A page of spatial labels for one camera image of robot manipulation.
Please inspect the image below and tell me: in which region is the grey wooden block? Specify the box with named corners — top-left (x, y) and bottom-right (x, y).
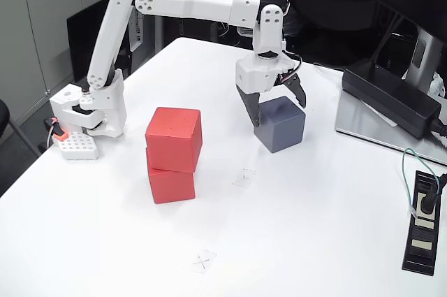
top-left (254, 96), bottom-right (307, 154)

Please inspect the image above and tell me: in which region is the red wooden block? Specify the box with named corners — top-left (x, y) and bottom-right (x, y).
top-left (145, 107), bottom-right (203, 173)
top-left (147, 166), bottom-right (196, 205)

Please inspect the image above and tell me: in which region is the silver monitor stand base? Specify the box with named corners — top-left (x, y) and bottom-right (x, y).
top-left (335, 89), bottom-right (447, 167)

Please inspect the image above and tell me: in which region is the black equipment box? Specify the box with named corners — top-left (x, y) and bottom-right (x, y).
top-left (163, 17), bottom-right (231, 42)

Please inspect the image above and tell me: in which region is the black power adapter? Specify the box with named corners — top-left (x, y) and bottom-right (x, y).
top-left (341, 62), bottom-right (443, 140)

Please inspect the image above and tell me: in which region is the silver monitor stand column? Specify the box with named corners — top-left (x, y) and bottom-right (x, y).
top-left (404, 27), bottom-right (446, 92)

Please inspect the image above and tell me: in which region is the crumpled white paper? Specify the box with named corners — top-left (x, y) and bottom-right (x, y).
top-left (432, 71), bottom-right (447, 99)

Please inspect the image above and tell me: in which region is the black power plug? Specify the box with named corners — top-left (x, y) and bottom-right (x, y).
top-left (418, 173), bottom-right (447, 215)

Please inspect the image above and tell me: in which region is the white perforated table clamp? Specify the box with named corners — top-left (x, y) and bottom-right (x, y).
top-left (57, 131), bottom-right (101, 161)

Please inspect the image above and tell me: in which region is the black flat panel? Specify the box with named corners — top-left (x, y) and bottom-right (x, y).
top-left (66, 0), bottom-right (133, 83)

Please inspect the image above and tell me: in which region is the black power strip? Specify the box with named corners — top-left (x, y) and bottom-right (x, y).
top-left (401, 170), bottom-right (441, 276)

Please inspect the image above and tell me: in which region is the black chair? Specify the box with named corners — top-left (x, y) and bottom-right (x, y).
top-left (0, 99), bottom-right (43, 158)

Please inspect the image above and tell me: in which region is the silver metal post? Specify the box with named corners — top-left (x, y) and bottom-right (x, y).
top-left (153, 13), bottom-right (166, 54)

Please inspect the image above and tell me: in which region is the green thin cable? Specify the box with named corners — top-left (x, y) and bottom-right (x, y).
top-left (401, 147), bottom-right (441, 221)

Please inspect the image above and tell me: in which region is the black adapter cable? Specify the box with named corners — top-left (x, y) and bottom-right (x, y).
top-left (429, 118), bottom-right (447, 137)

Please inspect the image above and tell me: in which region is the orange cable connector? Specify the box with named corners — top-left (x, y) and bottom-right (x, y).
top-left (43, 117), bottom-right (68, 143)

